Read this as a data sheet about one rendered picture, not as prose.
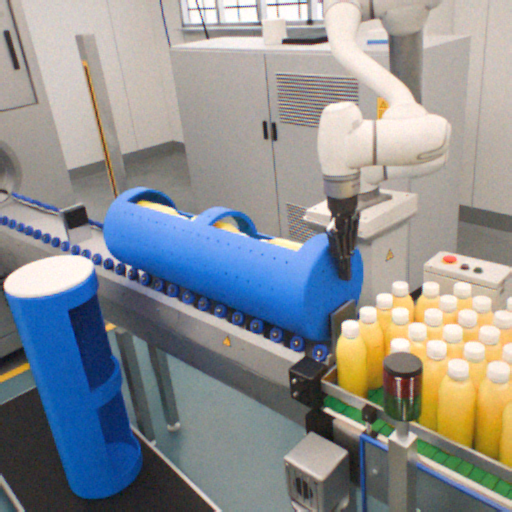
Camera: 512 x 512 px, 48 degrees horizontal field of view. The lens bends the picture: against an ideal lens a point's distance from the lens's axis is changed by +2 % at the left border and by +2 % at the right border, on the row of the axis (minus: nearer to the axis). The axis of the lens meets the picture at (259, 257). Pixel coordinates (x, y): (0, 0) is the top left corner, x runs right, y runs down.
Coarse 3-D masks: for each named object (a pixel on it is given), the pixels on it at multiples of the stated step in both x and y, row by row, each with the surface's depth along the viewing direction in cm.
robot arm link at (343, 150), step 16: (336, 112) 125; (352, 112) 125; (320, 128) 128; (336, 128) 125; (352, 128) 125; (368, 128) 126; (320, 144) 130; (336, 144) 127; (352, 144) 126; (368, 144) 126; (320, 160) 132; (336, 160) 128; (352, 160) 128; (368, 160) 128; (336, 176) 131
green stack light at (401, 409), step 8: (384, 392) 95; (384, 400) 96; (392, 400) 94; (400, 400) 93; (408, 400) 93; (416, 400) 93; (384, 408) 97; (392, 408) 94; (400, 408) 93; (408, 408) 93; (416, 408) 94; (392, 416) 95; (400, 416) 94; (408, 416) 94; (416, 416) 95
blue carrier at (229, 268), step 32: (128, 192) 195; (160, 192) 201; (128, 224) 185; (160, 224) 176; (192, 224) 168; (128, 256) 189; (160, 256) 175; (192, 256) 164; (224, 256) 156; (256, 256) 149; (288, 256) 144; (320, 256) 140; (352, 256) 151; (192, 288) 172; (224, 288) 158; (256, 288) 148; (288, 288) 141; (320, 288) 143; (352, 288) 155; (288, 320) 145; (320, 320) 147
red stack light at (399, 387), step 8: (384, 376) 94; (392, 376) 92; (416, 376) 91; (384, 384) 94; (392, 384) 92; (400, 384) 91; (408, 384) 91; (416, 384) 92; (392, 392) 93; (400, 392) 92; (408, 392) 92; (416, 392) 92
